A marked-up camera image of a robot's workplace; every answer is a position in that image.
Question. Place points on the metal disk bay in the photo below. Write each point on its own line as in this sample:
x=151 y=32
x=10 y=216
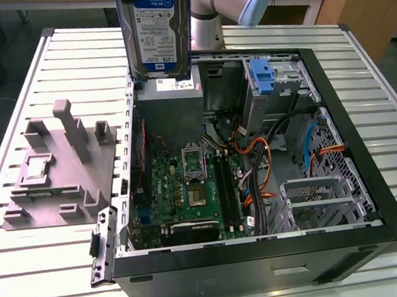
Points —
x=314 y=203

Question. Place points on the silver CPU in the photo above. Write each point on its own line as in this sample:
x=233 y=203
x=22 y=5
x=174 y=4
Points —
x=37 y=169

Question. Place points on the green RAM stick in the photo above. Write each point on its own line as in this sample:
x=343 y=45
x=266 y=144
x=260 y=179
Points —
x=44 y=194

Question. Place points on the hard disk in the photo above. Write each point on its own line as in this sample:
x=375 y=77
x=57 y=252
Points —
x=156 y=27

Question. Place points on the black PC case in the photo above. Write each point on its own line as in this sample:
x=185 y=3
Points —
x=230 y=271

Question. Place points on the thin metal locking lever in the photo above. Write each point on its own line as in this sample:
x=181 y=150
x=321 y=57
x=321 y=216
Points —
x=206 y=168

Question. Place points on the metal optical drive cage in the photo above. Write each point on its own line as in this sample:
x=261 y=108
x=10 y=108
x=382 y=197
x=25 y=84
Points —
x=261 y=111

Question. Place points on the wooden cabinet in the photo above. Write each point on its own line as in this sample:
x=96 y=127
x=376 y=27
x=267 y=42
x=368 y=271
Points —
x=374 y=8

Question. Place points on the grey plastic parts rack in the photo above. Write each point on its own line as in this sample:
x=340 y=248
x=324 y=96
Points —
x=70 y=187

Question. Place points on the black graphics card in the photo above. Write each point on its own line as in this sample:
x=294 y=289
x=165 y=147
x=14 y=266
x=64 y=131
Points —
x=192 y=232

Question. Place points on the CPU socket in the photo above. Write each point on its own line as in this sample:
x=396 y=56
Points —
x=199 y=195

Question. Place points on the blue plastic drive latch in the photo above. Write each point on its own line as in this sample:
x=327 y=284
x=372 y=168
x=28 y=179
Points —
x=263 y=76

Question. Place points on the black RAM slot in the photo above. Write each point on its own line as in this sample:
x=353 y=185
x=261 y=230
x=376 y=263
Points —
x=232 y=187
x=224 y=188

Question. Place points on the green motherboard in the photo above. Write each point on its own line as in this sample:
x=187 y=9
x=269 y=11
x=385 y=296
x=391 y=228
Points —
x=167 y=189

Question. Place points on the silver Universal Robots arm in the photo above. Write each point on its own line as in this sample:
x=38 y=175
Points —
x=205 y=29

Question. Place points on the grey power supply unit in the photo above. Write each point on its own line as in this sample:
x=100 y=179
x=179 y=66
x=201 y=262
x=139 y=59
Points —
x=171 y=116

